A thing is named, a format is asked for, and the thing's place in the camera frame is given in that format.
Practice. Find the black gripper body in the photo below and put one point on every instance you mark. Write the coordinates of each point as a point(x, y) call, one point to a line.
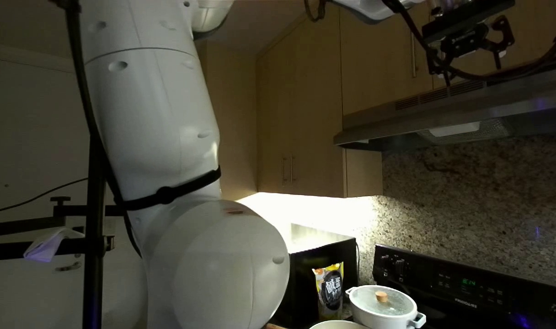
point(466, 27)

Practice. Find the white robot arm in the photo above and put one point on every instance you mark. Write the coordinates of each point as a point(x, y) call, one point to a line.
point(210, 264)

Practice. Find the wooden upper cabinets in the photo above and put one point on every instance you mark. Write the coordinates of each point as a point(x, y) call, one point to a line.
point(310, 82)

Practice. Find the black microwave oven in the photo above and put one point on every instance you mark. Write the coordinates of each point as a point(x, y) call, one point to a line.
point(323, 268)

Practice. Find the white ceramic lidded pot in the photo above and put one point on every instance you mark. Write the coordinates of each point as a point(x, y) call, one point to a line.
point(385, 308)

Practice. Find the stainless steel range hood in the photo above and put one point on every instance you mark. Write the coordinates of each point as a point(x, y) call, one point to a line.
point(467, 113)

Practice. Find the black camera stand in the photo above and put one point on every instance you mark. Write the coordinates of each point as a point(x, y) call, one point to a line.
point(92, 244)

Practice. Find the black stove control panel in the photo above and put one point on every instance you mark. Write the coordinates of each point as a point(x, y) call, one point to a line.
point(460, 297)

